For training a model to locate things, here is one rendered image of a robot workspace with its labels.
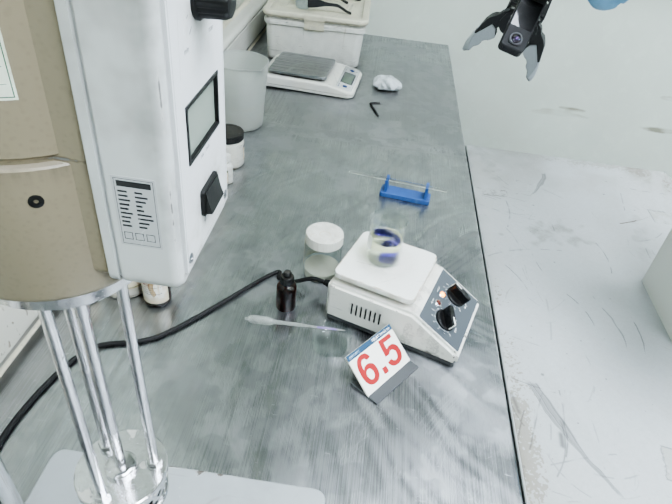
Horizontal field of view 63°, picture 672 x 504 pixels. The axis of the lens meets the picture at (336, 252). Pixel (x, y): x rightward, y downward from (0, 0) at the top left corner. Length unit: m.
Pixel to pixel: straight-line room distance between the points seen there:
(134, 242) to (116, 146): 0.05
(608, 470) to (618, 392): 0.13
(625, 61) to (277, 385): 1.84
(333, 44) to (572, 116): 1.00
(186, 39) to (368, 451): 0.55
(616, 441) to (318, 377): 0.38
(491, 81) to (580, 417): 1.58
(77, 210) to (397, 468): 0.52
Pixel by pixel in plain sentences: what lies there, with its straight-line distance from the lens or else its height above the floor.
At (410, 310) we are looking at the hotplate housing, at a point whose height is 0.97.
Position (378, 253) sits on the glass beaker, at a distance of 0.77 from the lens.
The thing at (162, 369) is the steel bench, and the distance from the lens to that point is 0.76.
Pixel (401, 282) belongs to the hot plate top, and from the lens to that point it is 0.77.
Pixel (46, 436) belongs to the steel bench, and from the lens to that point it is 0.74.
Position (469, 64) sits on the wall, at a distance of 2.17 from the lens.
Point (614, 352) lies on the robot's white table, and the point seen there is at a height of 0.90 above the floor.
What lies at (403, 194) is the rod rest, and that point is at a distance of 1.11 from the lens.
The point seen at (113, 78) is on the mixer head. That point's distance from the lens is 0.22.
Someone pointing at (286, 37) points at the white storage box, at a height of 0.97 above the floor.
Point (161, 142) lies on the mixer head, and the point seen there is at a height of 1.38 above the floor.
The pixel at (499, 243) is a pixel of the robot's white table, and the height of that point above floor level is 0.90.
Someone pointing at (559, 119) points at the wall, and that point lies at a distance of 2.30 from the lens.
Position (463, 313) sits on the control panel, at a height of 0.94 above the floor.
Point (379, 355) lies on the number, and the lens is 0.75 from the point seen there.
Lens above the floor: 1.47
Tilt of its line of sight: 37 degrees down
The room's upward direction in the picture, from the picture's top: 7 degrees clockwise
